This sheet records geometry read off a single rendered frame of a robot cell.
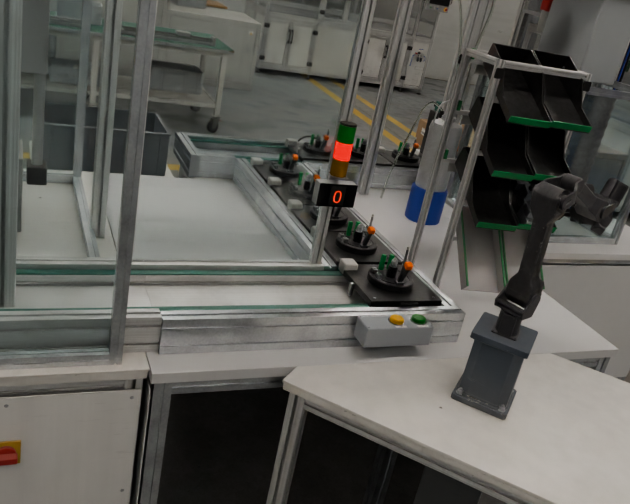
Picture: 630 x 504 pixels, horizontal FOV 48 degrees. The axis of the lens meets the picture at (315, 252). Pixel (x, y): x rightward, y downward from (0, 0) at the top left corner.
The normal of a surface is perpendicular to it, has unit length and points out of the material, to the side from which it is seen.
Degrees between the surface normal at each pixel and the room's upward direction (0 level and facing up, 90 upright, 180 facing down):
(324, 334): 90
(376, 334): 90
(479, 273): 45
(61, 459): 91
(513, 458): 0
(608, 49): 90
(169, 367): 0
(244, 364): 0
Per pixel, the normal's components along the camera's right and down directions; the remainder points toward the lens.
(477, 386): -0.43, 0.28
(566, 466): 0.19, -0.90
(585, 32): -0.91, -0.02
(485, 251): 0.27, -0.34
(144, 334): 0.36, 0.43
